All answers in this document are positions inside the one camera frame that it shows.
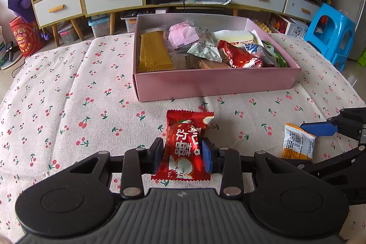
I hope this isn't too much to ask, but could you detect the pink clear nougat packet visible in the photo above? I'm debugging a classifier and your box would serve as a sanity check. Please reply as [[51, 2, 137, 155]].
[[168, 21, 200, 49]]

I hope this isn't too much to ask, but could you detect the gold bar snack packet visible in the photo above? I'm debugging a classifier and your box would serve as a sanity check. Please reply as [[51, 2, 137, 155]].
[[139, 30, 175, 73]]

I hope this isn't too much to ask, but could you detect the white red carton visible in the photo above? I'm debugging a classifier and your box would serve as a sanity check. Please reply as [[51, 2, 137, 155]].
[[270, 14, 309, 39]]

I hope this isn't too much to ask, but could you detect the orange white barcode snack packet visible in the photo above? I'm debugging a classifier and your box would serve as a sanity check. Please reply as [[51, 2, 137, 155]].
[[281, 123, 317, 162]]

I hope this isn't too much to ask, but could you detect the cherry print tablecloth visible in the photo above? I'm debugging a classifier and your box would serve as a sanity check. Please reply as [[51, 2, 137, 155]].
[[0, 32, 366, 244]]

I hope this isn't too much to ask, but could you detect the purple hat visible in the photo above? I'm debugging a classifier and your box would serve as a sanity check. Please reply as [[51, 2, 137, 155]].
[[8, 0, 36, 21]]

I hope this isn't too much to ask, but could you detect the black phone stand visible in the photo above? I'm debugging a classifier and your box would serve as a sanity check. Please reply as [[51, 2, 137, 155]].
[[6, 42, 15, 62]]

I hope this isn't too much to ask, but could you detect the green snack packet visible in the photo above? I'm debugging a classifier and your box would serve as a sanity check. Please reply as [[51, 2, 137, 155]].
[[261, 42, 287, 68]]

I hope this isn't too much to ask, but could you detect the orange clear wafer packet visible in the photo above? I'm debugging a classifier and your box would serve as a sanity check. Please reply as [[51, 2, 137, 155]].
[[198, 59, 233, 70]]

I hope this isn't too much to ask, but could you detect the clear storage bin blue lid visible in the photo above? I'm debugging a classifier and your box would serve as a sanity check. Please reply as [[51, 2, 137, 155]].
[[88, 15, 111, 38]]

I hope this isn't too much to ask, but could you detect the yellow egg tray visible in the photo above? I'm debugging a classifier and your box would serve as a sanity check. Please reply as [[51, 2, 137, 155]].
[[254, 19, 272, 33]]

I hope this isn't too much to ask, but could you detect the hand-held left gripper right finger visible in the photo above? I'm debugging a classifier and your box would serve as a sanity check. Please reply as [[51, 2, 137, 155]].
[[202, 139, 304, 199]]

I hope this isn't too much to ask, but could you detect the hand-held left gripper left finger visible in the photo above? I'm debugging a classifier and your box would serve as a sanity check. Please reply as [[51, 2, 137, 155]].
[[69, 138, 164, 199]]

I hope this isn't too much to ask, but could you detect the pale cream snack packet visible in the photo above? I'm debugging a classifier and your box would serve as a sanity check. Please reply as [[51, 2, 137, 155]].
[[214, 29, 262, 48]]

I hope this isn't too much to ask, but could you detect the red round print bag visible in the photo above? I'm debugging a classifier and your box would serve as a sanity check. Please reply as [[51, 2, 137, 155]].
[[9, 17, 46, 57]]

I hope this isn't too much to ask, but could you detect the blue plastic stool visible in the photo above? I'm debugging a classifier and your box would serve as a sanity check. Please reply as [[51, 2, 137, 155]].
[[304, 3, 363, 70]]

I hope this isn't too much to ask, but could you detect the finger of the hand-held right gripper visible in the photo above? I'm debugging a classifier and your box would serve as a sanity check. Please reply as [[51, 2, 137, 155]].
[[300, 108, 366, 137], [297, 144, 366, 204]]

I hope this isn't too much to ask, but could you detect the pink cardboard box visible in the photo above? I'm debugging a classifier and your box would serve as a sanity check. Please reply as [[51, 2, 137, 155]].
[[133, 14, 302, 102]]

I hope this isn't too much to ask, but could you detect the blue white snack packet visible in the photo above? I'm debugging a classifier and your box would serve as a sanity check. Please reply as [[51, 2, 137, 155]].
[[244, 42, 266, 57]]

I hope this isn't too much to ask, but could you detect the clear storage bin dark lid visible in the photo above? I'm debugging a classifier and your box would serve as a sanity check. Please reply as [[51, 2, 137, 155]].
[[121, 10, 139, 33]]

